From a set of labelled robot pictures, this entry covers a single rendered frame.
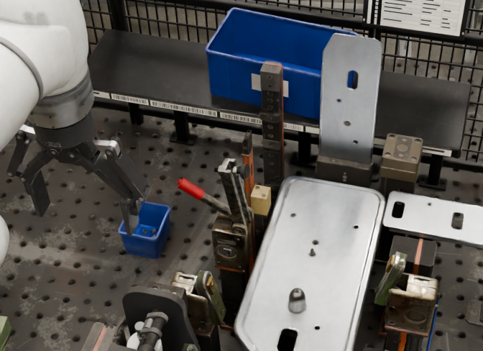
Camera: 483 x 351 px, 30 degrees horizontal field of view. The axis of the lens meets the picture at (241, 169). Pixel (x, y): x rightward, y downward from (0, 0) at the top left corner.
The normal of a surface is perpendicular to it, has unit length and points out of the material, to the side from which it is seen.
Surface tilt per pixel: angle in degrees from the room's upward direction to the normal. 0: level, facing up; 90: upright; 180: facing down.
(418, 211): 0
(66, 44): 87
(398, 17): 90
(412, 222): 0
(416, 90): 0
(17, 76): 59
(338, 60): 90
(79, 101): 90
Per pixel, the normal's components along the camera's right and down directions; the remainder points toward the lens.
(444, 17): -0.28, 0.71
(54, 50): 0.80, 0.25
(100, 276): -0.04, -0.68
